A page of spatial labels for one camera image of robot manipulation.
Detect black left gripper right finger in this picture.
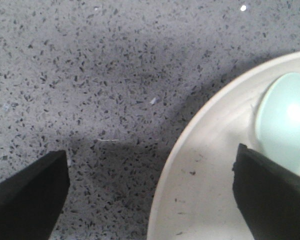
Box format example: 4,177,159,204
232,143,300,240

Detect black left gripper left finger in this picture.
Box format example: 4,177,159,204
0,150,70,240

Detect cream round plate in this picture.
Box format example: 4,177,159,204
147,51,300,240

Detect light blue plastic spoon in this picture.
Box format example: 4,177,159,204
255,72,300,173

